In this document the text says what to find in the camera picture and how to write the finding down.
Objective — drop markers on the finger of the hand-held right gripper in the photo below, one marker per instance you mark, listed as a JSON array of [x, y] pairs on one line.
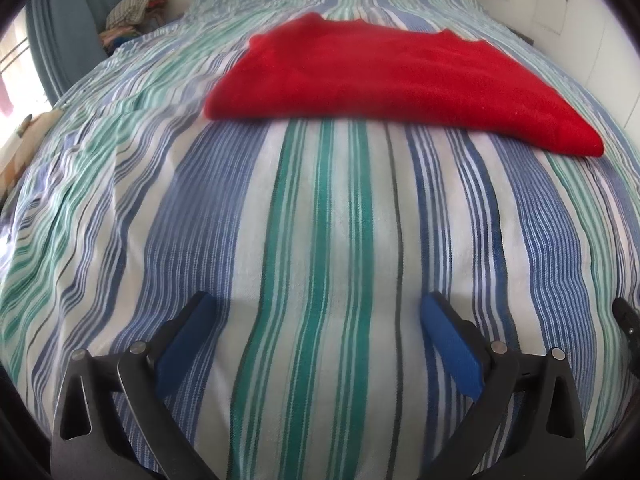
[[628, 321]]

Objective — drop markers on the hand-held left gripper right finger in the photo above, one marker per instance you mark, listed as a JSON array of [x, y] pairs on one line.
[[452, 345]]

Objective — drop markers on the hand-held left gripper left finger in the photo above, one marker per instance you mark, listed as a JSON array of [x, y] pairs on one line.
[[182, 342]]

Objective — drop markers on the red shirt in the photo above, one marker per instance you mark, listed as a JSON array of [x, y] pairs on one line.
[[375, 75]]

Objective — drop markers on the pile of clothes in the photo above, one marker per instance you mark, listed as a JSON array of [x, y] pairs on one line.
[[132, 15]]

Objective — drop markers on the striped bed sheet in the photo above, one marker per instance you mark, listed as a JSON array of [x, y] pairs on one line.
[[320, 240]]

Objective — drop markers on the beige cloth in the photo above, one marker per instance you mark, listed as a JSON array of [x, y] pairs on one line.
[[30, 145]]

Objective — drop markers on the blue curtain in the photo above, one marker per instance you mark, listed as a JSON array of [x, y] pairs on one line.
[[70, 25]]

